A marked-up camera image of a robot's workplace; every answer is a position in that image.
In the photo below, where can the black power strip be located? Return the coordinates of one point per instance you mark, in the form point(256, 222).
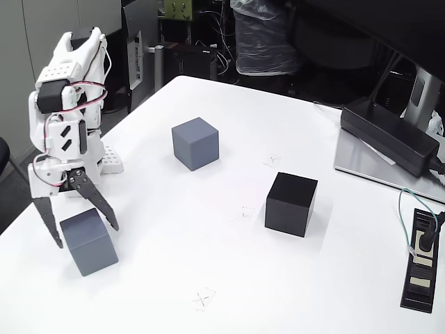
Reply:
point(419, 285)

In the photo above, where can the green circuit board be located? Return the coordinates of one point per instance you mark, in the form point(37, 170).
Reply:
point(178, 9)

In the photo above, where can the black power plug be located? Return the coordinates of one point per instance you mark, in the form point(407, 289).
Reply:
point(425, 241)

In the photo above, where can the black power adapter brick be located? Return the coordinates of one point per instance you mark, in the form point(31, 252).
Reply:
point(386, 135)

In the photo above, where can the black box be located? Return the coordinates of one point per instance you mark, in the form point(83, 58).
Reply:
point(194, 61)

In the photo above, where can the grey cube block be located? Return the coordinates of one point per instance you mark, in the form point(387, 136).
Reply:
point(90, 247)
point(194, 144)

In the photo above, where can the silver monitor stand base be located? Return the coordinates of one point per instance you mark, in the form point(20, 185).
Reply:
point(361, 163)

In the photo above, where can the plastic wrapped bundle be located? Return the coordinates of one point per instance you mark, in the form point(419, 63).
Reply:
point(264, 41)

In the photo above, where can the black monitor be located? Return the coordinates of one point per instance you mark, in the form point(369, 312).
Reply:
point(382, 24)

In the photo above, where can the crumpled white plastic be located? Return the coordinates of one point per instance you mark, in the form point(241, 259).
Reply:
point(438, 123)

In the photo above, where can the silver monitor stand neck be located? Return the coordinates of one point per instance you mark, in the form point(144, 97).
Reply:
point(422, 94)

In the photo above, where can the black cube block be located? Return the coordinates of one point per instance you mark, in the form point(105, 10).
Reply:
point(288, 208)

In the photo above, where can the silver post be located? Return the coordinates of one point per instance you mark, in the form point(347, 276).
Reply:
point(158, 66)

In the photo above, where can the black chair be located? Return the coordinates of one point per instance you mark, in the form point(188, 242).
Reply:
point(2, 153)

